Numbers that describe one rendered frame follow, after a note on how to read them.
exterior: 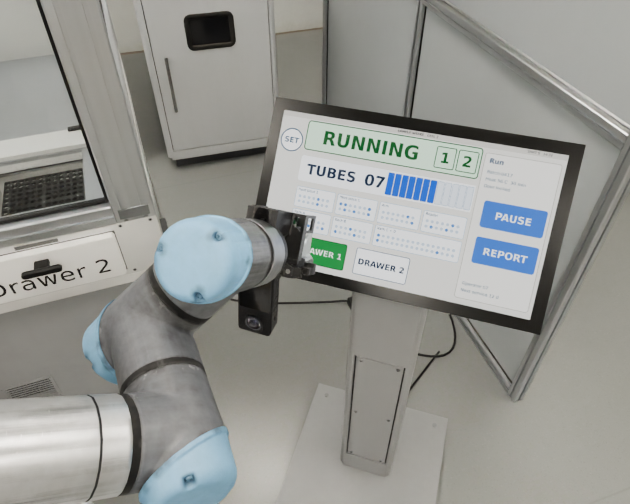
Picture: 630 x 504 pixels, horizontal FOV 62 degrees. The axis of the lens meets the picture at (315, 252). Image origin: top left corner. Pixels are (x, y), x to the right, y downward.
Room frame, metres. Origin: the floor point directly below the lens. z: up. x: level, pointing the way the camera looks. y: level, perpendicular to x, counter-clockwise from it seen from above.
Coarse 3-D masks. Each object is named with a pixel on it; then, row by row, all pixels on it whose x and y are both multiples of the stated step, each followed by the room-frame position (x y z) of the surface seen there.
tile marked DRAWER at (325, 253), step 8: (312, 240) 0.69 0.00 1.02; (320, 240) 0.68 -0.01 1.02; (328, 240) 0.68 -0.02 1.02; (312, 248) 0.68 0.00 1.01; (320, 248) 0.67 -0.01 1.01; (328, 248) 0.67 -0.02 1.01; (336, 248) 0.67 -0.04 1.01; (344, 248) 0.67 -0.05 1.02; (312, 256) 0.67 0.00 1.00; (320, 256) 0.67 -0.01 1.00; (328, 256) 0.66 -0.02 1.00; (336, 256) 0.66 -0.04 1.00; (344, 256) 0.66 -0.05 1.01; (320, 264) 0.66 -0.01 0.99; (328, 264) 0.65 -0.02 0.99; (336, 264) 0.65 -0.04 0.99
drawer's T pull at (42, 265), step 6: (36, 264) 0.73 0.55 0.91; (42, 264) 0.73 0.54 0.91; (48, 264) 0.73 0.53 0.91; (60, 264) 0.73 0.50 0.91; (30, 270) 0.72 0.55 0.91; (36, 270) 0.72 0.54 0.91; (42, 270) 0.72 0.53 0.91; (48, 270) 0.72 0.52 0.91; (54, 270) 0.72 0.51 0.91; (60, 270) 0.72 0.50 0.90; (24, 276) 0.70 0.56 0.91; (30, 276) 0.71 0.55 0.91; (36, 276) 0.71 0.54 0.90
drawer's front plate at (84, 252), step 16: (80, 240) 0.78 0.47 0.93; (96, 240) 0.78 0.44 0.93; (112, 240) 0.79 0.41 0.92; (0, 256) 0.74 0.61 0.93; (16, 256) 0.74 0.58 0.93; (32, 256) 0.74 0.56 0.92; (48, 256) 0.75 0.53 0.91; (64, 256) 0.76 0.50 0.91; (80, 256) 0.77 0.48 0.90; (96, 256) 0.78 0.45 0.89; (112, 256) 0.79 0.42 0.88; (0, 272) 0.72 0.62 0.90; (16, 272) 0.73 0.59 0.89; (96, 272) 0.78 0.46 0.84; (112, 272) 0.79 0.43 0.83; (0, 288) 0.71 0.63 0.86; (16, 288) 0.72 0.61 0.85; (48, 288) 0.74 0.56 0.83; (64, 288) 0.75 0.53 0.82
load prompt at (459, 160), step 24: (312, 120) 0.83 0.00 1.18; (312, 144) 0.80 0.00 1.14; (336, 144) 0.79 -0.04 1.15; (360, 144) 0.78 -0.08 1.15; (384, 144) 0.77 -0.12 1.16; (408, 144) 0.76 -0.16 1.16; (432, 144) 0.76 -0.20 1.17; (456, 144) 0.75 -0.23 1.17; (432, 168) 0.73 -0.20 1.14; (456, 168) 0.72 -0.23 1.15
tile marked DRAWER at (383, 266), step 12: (360, 252) 0.66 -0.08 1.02; (372, 252) 0.65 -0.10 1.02; (384, 252) 0.65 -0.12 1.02; (360, 264) 0.64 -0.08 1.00; (372, 264) 0.64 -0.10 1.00; (384, 264) 0.64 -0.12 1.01; (396, 264) 0.63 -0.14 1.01; (408, 264) 0.63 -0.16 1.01; (372, 276) 0.63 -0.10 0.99; (384, 276) 0.62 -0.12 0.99; (396, 276) 0.62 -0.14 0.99
